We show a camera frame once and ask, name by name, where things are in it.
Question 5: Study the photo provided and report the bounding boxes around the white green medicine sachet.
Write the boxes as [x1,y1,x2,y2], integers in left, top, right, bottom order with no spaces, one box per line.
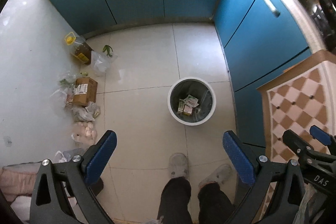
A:
[184,94,199,108]

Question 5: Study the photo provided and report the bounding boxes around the white black trash bin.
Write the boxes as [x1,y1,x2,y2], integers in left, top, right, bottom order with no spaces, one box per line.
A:
[167,77,217,126]

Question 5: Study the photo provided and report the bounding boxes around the blue kitchen cabinets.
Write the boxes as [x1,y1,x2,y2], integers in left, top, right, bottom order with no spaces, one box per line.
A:
[50,0,310,147]

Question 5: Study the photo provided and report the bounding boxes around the grey right slipper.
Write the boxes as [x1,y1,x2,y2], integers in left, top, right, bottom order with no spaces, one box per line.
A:
[199,164,232,189]

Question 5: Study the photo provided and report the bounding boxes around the grey slipper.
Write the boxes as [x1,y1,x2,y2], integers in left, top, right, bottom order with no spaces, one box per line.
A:
[168,153,189,179]
[199,164,232,189]

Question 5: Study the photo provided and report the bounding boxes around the bag of pink eggs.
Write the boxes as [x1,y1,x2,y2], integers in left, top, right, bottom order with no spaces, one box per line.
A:
[71,122,97,145]

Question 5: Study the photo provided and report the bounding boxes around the checkered tablecloth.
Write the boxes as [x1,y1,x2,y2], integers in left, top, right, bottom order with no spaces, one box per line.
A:
[256,50,336,219]

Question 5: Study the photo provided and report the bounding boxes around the dark trouser legs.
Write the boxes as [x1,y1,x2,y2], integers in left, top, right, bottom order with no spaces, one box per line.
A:
[157,177,235,223]

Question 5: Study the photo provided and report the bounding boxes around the grey left slipper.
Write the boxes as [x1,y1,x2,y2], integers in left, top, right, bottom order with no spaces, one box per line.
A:
[168,153,189,179]

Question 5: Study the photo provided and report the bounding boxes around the brown cardboard box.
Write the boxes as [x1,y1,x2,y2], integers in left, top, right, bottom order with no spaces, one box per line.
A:
[72,77,98,107]

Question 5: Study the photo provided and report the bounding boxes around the clear plastic bag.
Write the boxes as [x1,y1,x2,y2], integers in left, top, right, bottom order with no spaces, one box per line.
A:
[91,51,118,76]

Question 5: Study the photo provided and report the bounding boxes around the yellow cap oil bottle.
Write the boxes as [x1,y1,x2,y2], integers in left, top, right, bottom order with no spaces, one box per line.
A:
[64,32,93,65]

